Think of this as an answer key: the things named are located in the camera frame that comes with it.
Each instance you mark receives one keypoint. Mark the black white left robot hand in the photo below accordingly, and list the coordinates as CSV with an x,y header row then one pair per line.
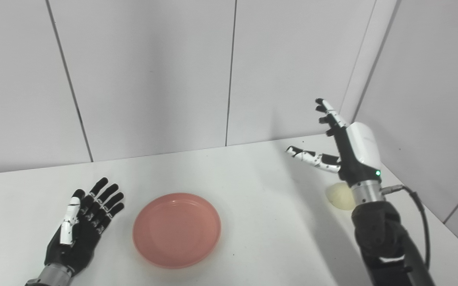
x,y
78,238

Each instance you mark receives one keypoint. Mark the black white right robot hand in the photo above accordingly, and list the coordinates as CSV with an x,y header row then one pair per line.
x,y
352,155

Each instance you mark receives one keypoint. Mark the cream steamed bun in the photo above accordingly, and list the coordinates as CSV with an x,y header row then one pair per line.
x,y
340,196

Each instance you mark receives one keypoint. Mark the pink round plate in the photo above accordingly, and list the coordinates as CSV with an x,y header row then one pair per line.
x,y
177,230

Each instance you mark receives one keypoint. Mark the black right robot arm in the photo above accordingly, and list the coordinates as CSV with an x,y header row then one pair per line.
x,y
384,242

